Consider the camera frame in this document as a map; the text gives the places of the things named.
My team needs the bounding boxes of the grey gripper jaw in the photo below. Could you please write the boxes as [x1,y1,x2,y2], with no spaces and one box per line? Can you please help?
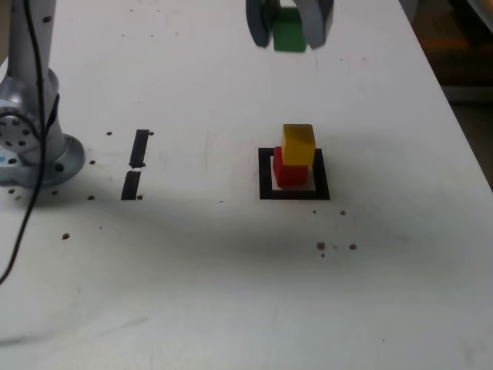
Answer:
[294,0,334,50]

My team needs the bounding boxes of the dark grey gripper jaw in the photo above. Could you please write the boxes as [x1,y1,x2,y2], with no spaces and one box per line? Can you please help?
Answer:
[246,0,274,49]

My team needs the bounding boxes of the green cube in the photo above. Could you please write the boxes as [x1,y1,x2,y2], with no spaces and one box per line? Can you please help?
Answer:
[272,7,307,53]

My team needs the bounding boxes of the yellow cube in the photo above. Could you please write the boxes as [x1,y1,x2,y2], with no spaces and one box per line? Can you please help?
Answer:
[280,123,317,166]

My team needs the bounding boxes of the red cube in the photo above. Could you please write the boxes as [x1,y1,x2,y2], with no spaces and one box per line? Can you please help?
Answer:
[272,146,309,190]

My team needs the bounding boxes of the black tape square outline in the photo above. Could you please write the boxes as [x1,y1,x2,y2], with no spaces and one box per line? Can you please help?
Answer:
[257,147,331,201]

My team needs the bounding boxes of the brown background furniture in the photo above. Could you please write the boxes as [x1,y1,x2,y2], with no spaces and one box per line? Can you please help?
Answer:
[398,0,493,101]

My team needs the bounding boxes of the black tape strip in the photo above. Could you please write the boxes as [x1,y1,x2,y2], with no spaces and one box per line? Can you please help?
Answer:
[120,129,150,201]

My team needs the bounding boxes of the black cable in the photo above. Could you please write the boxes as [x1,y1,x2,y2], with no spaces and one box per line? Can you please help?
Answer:
[0,0,44,286]

